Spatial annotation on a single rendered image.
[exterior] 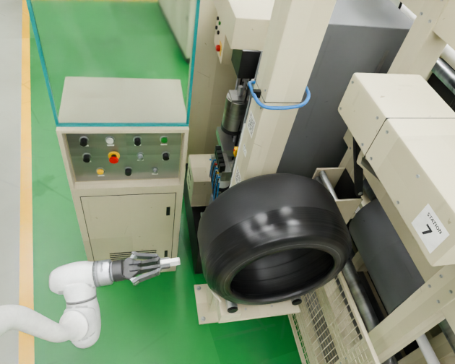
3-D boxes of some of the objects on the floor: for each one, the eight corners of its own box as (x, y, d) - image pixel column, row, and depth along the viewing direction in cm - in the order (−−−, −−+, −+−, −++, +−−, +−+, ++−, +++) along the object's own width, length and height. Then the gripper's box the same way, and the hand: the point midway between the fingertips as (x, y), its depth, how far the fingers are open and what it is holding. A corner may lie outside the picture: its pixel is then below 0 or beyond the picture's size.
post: (204, 294, 251) (347, -323, 68) (224, 292, 254) (409, -303, 71) (207, 313, 242) (378, -333, 60) (227, 310, 245) (448, -311, 63)
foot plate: (193, 285, 253) (193, 284, 252) (232, 281, 260) (232, 279, 258) (198, 324, 236) (199, 323, 234) (240, 319, 242) (240, 318, 241)
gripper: (110, 283, 126) (180, 271, 129) (110, 250, 134) (177, 240, 137) (114, 292, 132) (182, 282, 134) (115, 260, 140) (178, 250, 143)
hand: (170, 262), depth 135 cm, fingers closed
